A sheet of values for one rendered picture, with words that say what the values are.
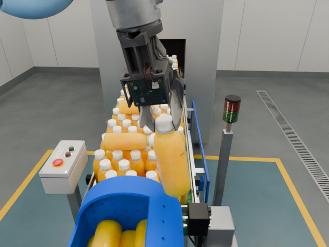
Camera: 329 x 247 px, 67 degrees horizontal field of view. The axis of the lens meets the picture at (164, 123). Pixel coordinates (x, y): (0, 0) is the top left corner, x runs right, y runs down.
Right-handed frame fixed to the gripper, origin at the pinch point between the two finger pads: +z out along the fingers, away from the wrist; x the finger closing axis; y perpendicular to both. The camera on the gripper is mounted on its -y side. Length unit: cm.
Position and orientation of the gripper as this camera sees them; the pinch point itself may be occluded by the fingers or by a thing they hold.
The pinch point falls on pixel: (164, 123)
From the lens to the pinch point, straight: 50.5
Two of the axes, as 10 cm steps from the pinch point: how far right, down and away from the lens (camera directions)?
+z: 1.8, 8.1, 5.6
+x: 9.7, -0.8, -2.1
